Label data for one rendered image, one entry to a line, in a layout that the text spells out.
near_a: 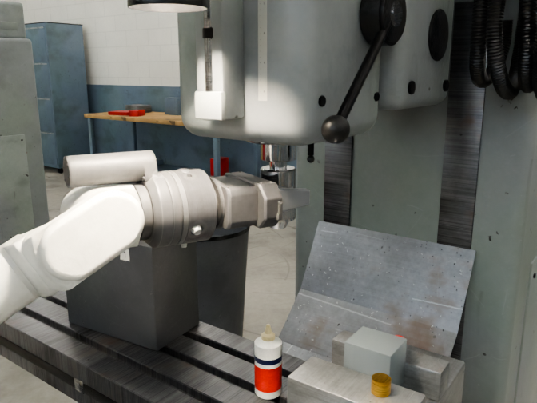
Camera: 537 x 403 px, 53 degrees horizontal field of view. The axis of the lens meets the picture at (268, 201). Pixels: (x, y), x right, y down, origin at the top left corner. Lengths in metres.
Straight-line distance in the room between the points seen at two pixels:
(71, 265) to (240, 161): 5.76
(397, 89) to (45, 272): 0.47
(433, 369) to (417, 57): 0.40
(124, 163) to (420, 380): 0.44
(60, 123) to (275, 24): 7.40
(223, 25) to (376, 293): 0.63
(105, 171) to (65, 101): 7.37
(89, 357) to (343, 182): 0.56
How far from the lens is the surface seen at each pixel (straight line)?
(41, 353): 1.07
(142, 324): 0.96
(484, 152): 0.97
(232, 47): 0.59
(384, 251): 1.05
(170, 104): 6.54
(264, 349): 0.79
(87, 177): 0.60
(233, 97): 0.59
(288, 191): 0.68
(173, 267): 0.94
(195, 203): 0.61
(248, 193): 0.64
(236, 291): 2.75
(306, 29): 0.57
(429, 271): 1.02
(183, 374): 0.90
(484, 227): 0.99
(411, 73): 0.75
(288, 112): 0.58
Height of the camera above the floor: 1.39
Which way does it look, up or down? 14 degrees down
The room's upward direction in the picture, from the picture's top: straight up
